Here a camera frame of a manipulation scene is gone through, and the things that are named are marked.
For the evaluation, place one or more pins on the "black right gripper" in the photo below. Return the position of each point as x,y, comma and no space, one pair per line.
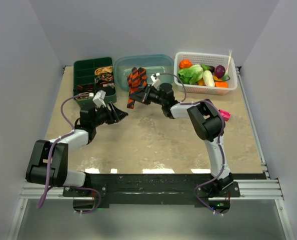
143,96

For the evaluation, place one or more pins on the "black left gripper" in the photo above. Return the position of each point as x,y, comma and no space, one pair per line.
115,115

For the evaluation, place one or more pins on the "orange navy striped tie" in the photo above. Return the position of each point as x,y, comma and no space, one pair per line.
137,79

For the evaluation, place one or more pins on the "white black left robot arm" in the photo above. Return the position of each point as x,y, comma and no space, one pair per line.
48,163

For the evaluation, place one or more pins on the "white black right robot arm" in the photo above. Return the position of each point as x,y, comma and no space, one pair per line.
208,125

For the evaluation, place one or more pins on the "rolled dark patterned tie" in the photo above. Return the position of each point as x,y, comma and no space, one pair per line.
104,81

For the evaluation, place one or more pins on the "rolled floral tie front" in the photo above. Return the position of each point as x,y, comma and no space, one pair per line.
84,96

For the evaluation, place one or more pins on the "rolled red brown tie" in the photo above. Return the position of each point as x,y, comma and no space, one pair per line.
85,88

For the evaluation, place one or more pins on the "green compartment organizer box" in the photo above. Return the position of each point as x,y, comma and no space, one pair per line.
84,74

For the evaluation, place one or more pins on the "rolled patterned tie top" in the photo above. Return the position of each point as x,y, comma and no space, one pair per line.
103,70

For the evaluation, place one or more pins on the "green toy lettuce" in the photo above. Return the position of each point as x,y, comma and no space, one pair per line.
191,75

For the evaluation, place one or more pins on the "orange toy pumpkin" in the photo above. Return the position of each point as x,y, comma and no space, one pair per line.
185,64

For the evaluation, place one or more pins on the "yellow toy pepper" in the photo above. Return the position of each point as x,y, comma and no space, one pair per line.
201,82

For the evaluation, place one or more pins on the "white toy radish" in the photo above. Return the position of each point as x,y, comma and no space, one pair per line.
208,78

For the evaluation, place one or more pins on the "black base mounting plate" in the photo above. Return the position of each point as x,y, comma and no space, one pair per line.
142,189

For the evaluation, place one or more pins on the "dark purple toy eggplant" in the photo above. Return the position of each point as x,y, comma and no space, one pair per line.
210,68

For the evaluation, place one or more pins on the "orange toy carrot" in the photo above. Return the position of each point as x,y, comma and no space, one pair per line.
221,84

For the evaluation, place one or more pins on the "white perforated plastic basket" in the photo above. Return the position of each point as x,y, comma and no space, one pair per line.
204,59

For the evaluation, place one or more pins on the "purple toy onion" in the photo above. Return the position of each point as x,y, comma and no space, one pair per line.
219,71

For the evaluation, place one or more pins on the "pink rectangular box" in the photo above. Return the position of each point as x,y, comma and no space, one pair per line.
225,114

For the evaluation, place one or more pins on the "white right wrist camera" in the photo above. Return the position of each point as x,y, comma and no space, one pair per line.
155,78

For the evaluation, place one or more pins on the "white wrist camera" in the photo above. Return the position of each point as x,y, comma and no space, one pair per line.
99,99
155,78

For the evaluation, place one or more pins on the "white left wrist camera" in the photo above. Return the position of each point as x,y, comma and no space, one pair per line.
99,99

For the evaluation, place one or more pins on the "aluminium frame rail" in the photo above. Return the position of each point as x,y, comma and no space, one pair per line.
155,207

